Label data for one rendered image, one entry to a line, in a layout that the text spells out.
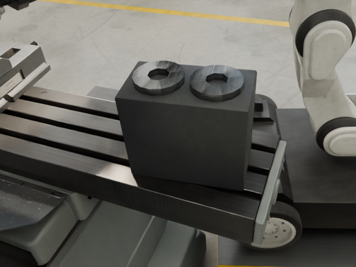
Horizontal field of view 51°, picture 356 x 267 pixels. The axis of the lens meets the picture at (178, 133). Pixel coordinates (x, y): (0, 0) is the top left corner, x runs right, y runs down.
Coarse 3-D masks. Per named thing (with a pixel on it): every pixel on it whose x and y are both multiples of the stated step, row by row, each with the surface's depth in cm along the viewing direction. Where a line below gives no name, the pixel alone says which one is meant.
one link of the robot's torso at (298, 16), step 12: (300, 0) 93; (312, 0) 89; (324, 0) 89; (336, 0) 88; (348, 0) 88; (300, 12) 93; (312, 12) 91; (324, 12) 90; (336, 12) 89; (348, 12) 90; (300, 24) 93; (312, 24) 91; (348, 24) 90; (300, 36) 93; (300, 48) 95
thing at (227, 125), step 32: (160, 64) 66; (128, 96) 61; (160, 96) 61; (192, 96) 60; (224, 96) 58; (128, 128) 65; (160, 128) 63; (192, 128) 62; (224, 128) 60; (160, 160) 69; (192, 160) 67; (224, 160) 64
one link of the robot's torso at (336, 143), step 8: (352, 96) 122; (344, 128) 110; (352, 128) 109; (328, 136) 111; (336, 136) 111; (344, 136) 110; (352, 136) 109; (328, 144) 113; (336, 144) 112; (344, 144) 112; (352, 144) 111; (328, 152) 115; (336, 152) 114; (344, 152) 114; (352, 152) 113
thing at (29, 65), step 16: (0, 48) 103; (16, 48) 103; (32, 48) 102; (16, 64) 96; (32, 64) 101; (48, 64) 106; (0, 80) 92; (16, 80) 97; (32, 80) 100; (0, 96) 93; (16, 96) 96; (0, 112) 92
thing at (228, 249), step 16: (224, 240) 123; (304, 240) 121; (320, 240) 120; (336, 240) 120; (352, 240) 119; (224, 256) 118; (240, 256) 118; (256, 256) 118; (272, 256) 117; (288, 256) 117; (304, 256) 116; (320, 256) 116; (336, 256) 116; (352, 256) 115
